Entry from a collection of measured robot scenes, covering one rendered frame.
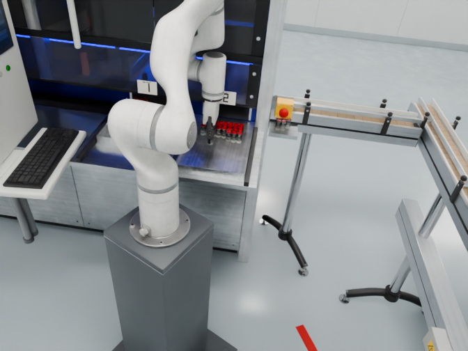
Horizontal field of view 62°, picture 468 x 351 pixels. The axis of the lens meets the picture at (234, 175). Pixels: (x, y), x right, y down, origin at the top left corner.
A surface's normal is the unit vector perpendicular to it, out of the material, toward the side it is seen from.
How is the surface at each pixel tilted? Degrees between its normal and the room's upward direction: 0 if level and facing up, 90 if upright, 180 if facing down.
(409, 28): 90
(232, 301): 0
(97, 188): 90
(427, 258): 0
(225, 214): 90
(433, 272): 0
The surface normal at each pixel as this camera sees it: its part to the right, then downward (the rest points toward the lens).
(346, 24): -0.13, 0.59
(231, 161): 0.07, -0.79
